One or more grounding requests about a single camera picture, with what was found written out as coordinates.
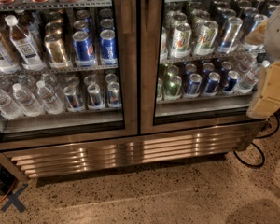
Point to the glass fridge door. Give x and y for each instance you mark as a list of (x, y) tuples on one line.
[(64, 18), (159, 18)]

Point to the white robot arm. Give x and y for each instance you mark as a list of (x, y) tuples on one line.
[(271, 41)]

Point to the water bottle right compartment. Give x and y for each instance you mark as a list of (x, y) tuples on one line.
[(250, 79)]

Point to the silver blue energy can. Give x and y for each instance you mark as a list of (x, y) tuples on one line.
[(231, 30), (253, 25)]

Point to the white 7up can right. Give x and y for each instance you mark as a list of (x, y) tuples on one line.
[(206, 39)]

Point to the white 7up can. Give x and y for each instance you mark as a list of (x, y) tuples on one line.
[(206, 39), (180, 40)]

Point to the green soda can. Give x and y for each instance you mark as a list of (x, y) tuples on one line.
[(173, 88)]

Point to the white 7up can left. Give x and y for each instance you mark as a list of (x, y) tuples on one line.
[(180, 40)]

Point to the silver diet cola can right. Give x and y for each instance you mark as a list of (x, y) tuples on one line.
[(113, 91)]

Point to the silver diet cola can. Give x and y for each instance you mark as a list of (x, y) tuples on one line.
[(96, 98), (113, 91), (73, 99)]

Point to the blue Pepsi can right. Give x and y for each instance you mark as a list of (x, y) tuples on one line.
[(108, 46)]

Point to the blue pepsi can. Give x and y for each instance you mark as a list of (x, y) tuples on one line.
[(84, 49), (108, 46)]

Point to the silver diet cola can middle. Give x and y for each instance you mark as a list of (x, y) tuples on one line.
[(96, 98)]

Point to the blue Pepsi can left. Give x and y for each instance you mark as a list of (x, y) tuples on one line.
[(84, 49)]

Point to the silver diet cola can left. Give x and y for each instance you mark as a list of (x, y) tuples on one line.
[(73, 99)]

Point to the gold soda can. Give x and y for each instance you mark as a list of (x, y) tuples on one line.
[(58, 56)]

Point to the water bottle right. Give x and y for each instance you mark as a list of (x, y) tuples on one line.
[(50, 97)]

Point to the water bottle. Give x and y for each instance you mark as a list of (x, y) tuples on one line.
[(27, 100), (9, 107), (50, 97)]

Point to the iced tea bottle white cap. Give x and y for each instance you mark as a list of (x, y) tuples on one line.
[(25, 44)]

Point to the water bottle middle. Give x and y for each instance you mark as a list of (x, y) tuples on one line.
[(27, 100)]

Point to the water bottle far left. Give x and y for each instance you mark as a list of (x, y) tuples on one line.
[(9, 107)]

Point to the iced tea bottle far left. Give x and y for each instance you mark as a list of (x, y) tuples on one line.
[(9, 62)]

